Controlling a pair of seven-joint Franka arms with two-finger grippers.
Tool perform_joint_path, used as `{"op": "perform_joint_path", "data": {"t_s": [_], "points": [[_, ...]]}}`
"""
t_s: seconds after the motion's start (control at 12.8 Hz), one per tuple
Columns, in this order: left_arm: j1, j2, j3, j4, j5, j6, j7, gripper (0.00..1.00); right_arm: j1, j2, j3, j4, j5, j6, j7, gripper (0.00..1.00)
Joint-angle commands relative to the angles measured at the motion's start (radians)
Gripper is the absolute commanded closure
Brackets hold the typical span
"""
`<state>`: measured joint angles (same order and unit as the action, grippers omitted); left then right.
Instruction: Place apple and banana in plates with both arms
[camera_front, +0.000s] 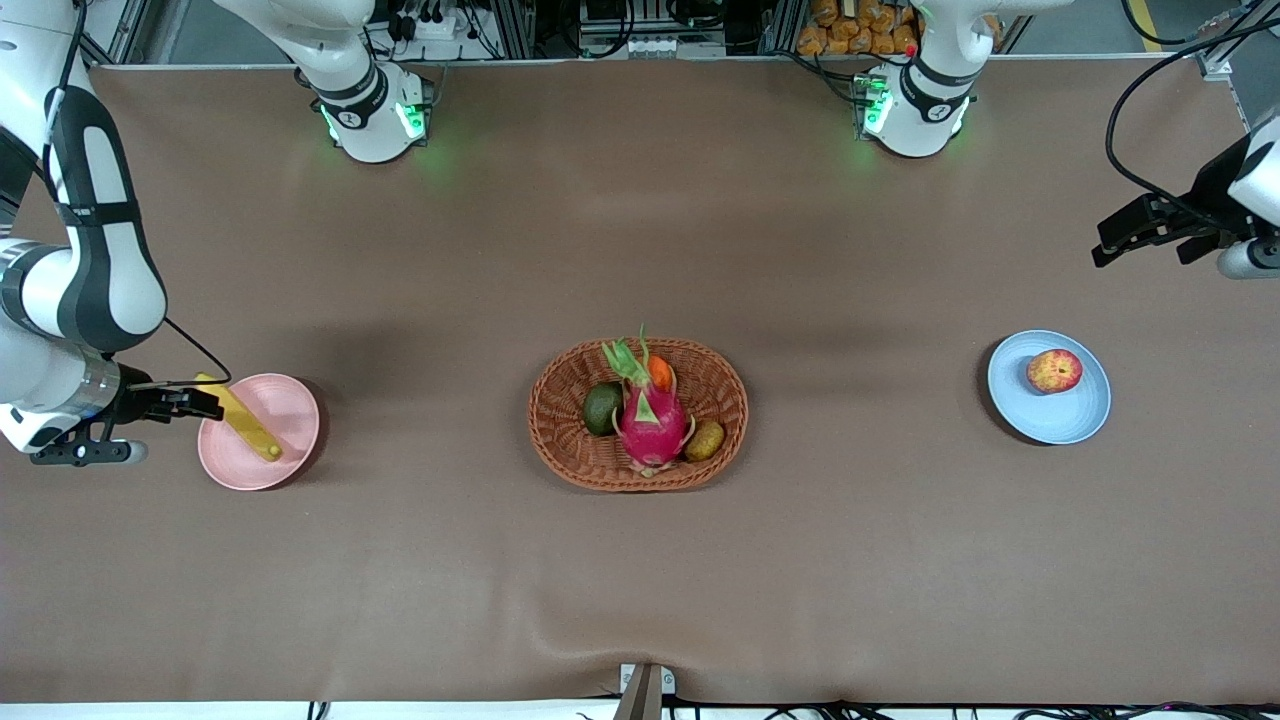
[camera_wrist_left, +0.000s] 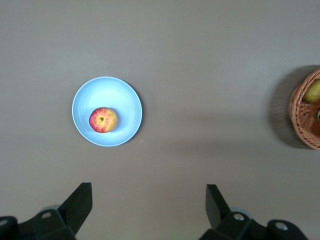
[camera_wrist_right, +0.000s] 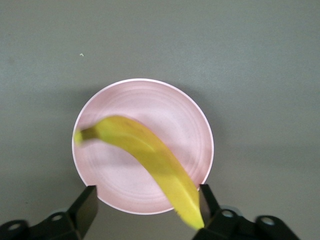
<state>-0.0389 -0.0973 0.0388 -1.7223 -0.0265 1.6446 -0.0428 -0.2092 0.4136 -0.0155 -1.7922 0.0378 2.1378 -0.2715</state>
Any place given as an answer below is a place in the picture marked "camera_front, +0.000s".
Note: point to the blue round plate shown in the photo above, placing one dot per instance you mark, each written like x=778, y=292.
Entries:
x=1050, y=415

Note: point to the aluminium frame post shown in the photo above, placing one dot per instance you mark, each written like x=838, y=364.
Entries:
x=1225, y=60
x=110, y=35

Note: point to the orange snack packet pile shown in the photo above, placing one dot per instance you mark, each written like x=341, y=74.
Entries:
x=850, y=30

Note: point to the white power strip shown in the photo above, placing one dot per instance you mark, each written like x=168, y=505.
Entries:
x=430, y=27

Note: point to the yellow banana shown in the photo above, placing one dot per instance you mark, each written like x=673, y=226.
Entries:
x=245, y=422

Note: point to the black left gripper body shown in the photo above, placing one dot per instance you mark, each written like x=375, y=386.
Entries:
x=1208, y=203

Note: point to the green avocado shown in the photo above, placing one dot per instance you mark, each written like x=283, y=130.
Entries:
x=602, y=410

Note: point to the brown table cloth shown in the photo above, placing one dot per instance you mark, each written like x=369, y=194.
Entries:
x=400, y=560

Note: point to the brown yellow kiwi fruit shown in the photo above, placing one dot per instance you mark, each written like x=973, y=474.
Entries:
x=704, y=441

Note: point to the pink dragon fruit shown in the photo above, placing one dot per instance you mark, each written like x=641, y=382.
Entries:
x=650, y=425

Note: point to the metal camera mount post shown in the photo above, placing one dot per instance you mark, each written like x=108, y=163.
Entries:
x=640, y=695

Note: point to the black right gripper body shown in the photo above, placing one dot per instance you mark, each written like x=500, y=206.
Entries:
x=136, y=403

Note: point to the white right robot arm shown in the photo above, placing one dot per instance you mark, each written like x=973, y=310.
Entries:
x=100, y=270

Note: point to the pink round plate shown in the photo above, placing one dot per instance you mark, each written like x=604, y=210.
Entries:
x=290, y=420

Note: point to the brown wicker basket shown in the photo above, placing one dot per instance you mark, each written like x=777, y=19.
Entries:
x=560, y=455

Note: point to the small orange fruit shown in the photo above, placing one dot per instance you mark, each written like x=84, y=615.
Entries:
x=660, y=375

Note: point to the red yellow apple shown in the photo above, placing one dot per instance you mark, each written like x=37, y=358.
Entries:
x=1054, y=371

